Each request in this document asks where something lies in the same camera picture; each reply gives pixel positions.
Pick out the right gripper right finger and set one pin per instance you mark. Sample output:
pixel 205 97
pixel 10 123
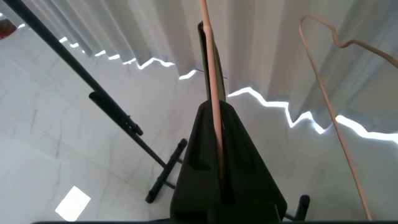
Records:
pixel 248 174

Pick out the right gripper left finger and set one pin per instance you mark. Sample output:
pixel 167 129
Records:
pixel 196 180

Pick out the pink clothes hanger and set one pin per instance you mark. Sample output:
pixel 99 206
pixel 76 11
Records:
pixel 213 62
pixel 334 120

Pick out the black clothes rack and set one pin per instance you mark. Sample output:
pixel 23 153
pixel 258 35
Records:
pixel 102 99

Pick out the white curtain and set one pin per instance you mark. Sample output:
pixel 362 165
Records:
pixel 264 46

